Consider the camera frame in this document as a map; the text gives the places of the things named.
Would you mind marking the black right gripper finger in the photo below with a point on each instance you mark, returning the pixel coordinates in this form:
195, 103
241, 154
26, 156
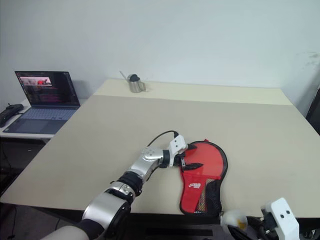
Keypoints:
238, 233

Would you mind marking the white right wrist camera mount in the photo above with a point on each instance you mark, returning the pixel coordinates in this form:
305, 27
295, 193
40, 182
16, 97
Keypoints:
285, 225

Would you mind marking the black object in jug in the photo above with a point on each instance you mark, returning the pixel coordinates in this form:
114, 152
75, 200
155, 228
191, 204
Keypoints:
134, 77

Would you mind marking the thin metal rod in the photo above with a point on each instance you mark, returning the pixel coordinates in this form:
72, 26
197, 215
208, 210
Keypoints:
123, 75

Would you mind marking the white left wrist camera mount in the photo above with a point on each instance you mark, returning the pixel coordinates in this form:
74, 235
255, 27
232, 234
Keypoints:
177, 145

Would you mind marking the white side table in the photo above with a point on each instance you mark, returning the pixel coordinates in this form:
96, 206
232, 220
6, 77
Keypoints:
30, 136

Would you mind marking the open grey laptop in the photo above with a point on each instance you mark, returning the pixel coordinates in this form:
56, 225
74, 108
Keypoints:
47, 100

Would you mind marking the white round blurry object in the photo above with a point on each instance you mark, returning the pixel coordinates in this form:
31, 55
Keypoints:
232, 218

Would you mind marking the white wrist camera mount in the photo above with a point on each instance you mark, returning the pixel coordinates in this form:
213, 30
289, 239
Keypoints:
177, 145
285, 225

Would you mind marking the black handheld controller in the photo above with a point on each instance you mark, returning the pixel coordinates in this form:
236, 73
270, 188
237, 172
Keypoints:
10, 111

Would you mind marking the stainless steel jug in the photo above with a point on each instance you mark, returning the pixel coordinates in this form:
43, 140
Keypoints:
136, 87

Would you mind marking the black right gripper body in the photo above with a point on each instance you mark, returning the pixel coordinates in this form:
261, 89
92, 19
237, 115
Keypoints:
266, 235

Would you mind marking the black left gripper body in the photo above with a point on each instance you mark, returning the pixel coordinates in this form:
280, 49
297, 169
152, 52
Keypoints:
180, 160

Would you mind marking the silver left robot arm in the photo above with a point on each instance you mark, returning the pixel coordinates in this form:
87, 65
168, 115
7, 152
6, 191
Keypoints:
145, 165

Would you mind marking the red and black paddle case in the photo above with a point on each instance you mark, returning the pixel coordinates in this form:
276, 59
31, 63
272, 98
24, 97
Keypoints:
190, 197

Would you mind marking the dark chair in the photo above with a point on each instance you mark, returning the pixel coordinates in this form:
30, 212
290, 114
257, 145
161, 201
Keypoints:
314, 112

